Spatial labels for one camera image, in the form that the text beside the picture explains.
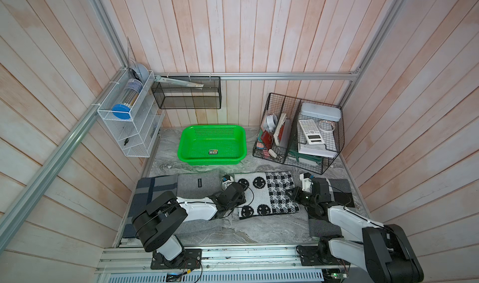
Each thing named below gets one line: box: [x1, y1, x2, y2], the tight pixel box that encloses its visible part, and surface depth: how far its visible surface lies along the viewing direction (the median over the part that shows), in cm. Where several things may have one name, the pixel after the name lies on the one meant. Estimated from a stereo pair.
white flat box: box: [297, 141, 339, 158], surface depth 88 cm
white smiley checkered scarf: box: [233, 171, 300, 220], surface depth 89 cm
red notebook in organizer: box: [261, 130, 274, 150], surface depth 108 cm
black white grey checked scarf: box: [328, 178, 355, 208], surface depth 92 cm
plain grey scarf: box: [176, 173, 224, 199], surface depth 92 cm
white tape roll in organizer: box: [266, 114, 278, 133], surface depth 113 cm
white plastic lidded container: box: [300, 102, 342, 122], surface depth 100 cm
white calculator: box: [298, 119, 325, 145], surface depth 90 cm
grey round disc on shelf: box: [132, 62, 150, 85], surface depth 85 cm
